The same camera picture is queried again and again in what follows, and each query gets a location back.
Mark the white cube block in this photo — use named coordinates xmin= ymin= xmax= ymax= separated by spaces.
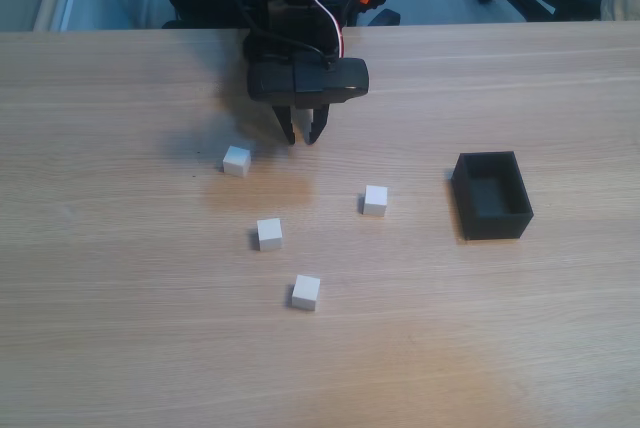
xmin=222 ymin=145 xmax=252 ymax=179
xmin=256 ymin=217 xmax=285 ymax=253
xmin=360 ymin=184 xmax=389 ymax=218
xmin=291 ymin=274 xmax=322 ymax=312

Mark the black open box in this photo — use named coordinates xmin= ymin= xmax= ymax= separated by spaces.
xmin=451 ymin=150 xmax=535 ymax=242

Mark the black oval webcam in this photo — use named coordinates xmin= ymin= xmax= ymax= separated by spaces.
xmin=246 ymin=56 xmax=372 ymax=106

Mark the black webcam cable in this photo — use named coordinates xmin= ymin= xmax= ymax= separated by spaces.
xmin=233 ymin=0 xmax=337 ymax=71

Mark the white and red servo cable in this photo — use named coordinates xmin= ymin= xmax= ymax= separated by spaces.
xmin=288 ymin=0 xmax=347 ymax=58

